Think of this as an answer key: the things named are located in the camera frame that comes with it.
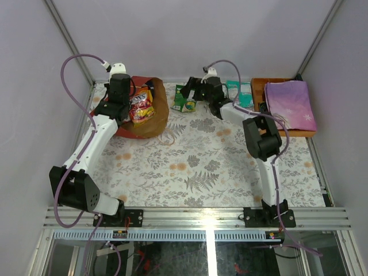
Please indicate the orange wooden tray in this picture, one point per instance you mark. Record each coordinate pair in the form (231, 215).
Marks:
(258, 96)

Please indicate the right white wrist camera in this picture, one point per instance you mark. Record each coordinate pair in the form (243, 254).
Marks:
(209, 73)

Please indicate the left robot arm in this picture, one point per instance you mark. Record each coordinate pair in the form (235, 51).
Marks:
(71, 183)

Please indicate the Fox's candy bag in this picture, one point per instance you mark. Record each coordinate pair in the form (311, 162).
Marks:
(141, 107)

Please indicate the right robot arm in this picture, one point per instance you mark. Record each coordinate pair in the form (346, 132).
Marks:
(262, 136)

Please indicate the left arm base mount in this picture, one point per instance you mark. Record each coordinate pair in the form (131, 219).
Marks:
(124, 218)

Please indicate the floral table mat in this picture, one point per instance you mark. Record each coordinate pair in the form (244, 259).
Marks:
(198, 161)

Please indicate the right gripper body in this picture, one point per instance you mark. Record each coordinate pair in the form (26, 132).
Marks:
(201, 94)

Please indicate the purple Frozen cloth bag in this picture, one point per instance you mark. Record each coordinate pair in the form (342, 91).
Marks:
(289, 102)

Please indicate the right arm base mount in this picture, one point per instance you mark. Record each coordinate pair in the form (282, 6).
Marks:
(267, 216)

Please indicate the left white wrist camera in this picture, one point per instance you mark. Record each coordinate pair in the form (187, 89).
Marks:
(116, 68)

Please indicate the red brown paper bag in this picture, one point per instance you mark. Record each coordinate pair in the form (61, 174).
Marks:
(155, 126)

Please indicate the teal snack packet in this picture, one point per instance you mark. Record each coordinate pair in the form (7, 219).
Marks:
(244, 99)

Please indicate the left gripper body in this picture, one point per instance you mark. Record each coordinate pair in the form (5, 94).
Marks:
(121, 94)

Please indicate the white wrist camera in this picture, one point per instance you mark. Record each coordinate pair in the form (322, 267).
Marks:
(209, 73)
(116, 68)

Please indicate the aluminium front rail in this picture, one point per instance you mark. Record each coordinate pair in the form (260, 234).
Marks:
(195, 224)

